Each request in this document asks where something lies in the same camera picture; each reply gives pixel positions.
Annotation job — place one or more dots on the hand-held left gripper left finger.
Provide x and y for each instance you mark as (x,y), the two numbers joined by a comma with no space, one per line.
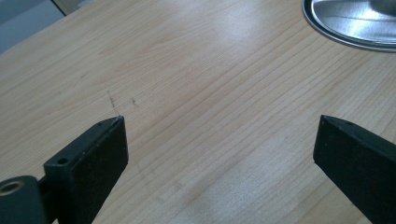
(90,161)

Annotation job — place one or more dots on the round metal tray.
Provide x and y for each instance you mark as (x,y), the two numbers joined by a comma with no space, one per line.
(351,21)

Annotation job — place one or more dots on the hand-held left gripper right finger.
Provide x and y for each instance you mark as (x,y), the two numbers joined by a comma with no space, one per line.
(358,161)

